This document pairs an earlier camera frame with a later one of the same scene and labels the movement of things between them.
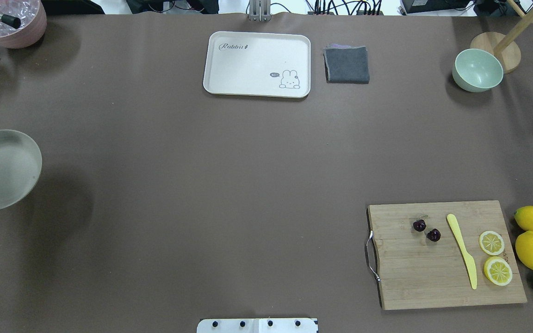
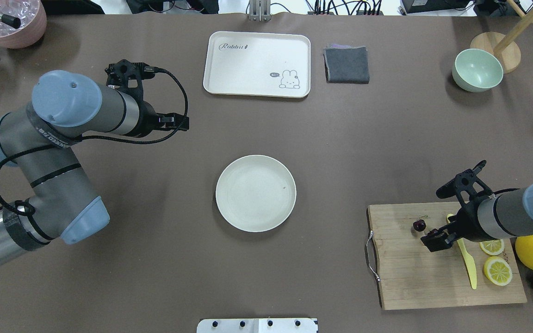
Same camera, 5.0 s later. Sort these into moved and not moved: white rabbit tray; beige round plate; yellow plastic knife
Moved: beige round plate
Not moved: yellow plastic knife; white rabbit tray
